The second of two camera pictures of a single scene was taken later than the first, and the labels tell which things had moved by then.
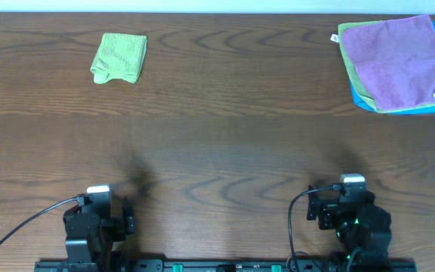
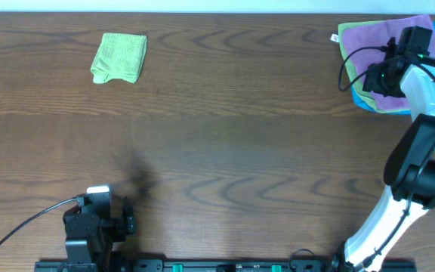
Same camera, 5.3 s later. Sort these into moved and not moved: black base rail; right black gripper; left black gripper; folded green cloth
Moved: right black gripper
Not moved: folded green cloth; left black gripper; black base rail
